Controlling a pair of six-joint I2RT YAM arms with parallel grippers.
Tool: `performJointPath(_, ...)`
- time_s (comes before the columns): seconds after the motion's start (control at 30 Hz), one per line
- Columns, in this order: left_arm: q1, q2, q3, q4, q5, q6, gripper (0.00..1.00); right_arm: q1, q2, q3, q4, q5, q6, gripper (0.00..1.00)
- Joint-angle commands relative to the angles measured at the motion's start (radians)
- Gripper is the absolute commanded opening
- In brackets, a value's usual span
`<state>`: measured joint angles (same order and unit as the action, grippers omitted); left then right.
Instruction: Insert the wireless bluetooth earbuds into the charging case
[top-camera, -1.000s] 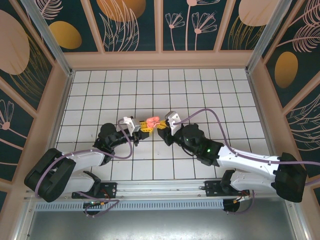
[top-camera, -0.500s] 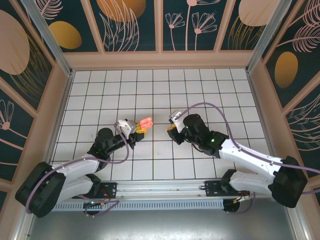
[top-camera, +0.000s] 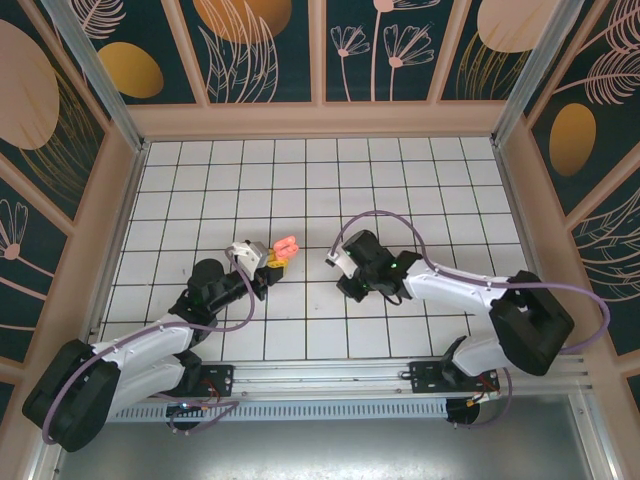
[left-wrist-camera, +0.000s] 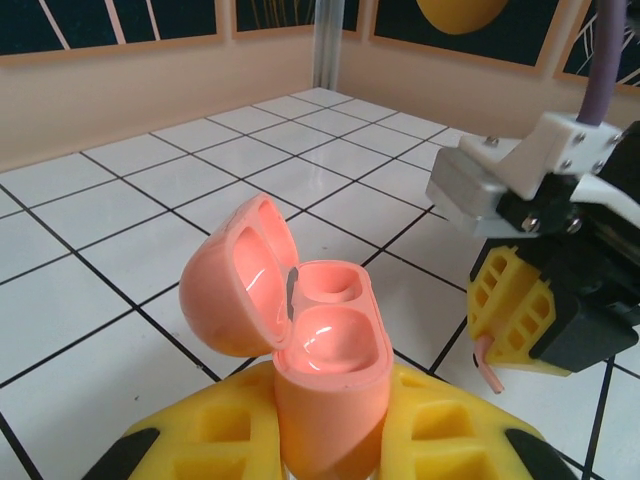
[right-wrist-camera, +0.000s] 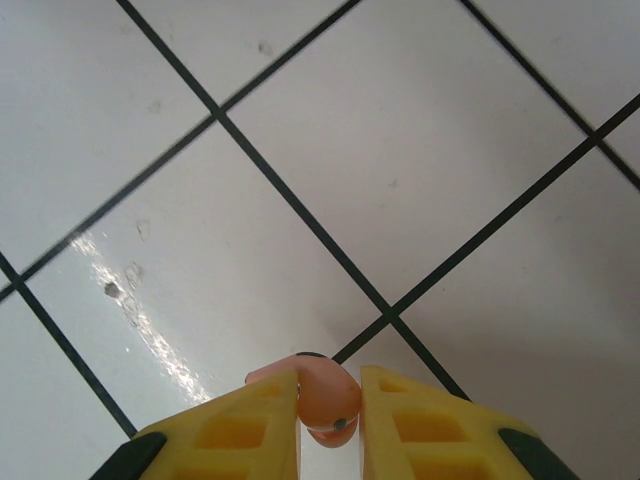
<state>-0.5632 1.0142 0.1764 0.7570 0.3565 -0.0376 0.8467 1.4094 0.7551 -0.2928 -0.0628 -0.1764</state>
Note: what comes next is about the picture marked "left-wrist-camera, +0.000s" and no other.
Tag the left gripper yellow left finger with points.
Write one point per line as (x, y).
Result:
(210, 430)

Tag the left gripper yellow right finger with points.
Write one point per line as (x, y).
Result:
(450, 435)

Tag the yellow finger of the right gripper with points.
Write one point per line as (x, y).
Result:
(505, 305)
(545, 366)

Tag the coral earbud charging case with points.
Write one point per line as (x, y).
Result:
(330, 415)

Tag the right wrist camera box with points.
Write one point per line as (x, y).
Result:
(465, 185)

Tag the aluminium corner post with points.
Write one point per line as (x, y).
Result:
(327, 45)

